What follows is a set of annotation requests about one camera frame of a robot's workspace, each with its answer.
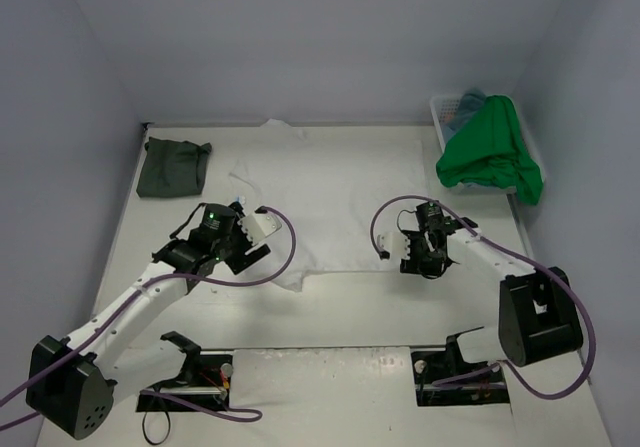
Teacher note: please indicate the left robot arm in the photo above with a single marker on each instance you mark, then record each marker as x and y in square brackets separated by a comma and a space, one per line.
[74, 382]

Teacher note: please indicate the light blue garment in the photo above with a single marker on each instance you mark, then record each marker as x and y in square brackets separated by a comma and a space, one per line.
[469, 104]

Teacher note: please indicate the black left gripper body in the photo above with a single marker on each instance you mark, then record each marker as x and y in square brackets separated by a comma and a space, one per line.
[248, 258]

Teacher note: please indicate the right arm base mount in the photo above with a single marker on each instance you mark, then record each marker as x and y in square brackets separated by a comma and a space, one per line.
[442, 379]

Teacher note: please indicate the grey t shirt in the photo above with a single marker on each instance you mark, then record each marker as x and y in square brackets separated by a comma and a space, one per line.
[173, 169]

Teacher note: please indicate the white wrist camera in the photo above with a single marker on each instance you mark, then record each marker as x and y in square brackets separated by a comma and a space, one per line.
[393, 246]
[259, 225]

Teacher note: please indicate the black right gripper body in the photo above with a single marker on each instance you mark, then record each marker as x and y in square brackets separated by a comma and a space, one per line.
[417, 258]

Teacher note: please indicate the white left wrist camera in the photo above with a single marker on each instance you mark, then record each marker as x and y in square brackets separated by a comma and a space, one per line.
[259, 225]

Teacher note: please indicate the green t shirt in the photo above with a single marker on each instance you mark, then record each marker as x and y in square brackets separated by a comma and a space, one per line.
[490, 151]

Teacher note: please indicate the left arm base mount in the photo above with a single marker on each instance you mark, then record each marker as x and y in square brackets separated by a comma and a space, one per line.
[203, 380]

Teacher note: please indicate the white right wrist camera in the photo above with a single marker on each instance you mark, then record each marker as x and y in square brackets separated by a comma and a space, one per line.
[393, 246]

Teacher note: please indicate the white t shirt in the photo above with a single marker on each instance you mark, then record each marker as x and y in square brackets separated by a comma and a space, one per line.
[328, 183]

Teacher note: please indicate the white laundry basket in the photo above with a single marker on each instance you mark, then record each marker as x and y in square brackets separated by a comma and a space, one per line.
[443, 110]

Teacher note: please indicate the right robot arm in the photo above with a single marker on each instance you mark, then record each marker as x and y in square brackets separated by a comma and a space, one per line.
[535, 320]

